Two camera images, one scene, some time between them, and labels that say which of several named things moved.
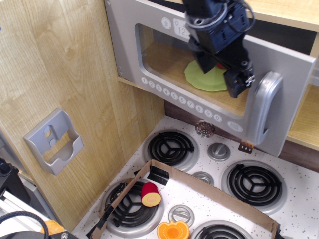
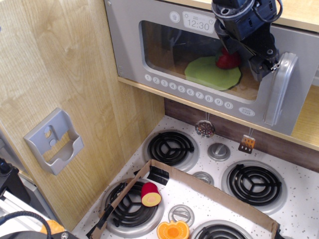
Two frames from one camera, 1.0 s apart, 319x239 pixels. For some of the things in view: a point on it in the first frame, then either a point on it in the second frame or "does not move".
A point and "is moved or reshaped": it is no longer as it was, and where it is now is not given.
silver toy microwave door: (282, 77) is moved or reshaped
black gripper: (222, 34) to (260, 43)
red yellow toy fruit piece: (150, 195) does not move
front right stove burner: (220, 229) does not move
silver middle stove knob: (204, 176) does not move
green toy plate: (213, 80) does not move
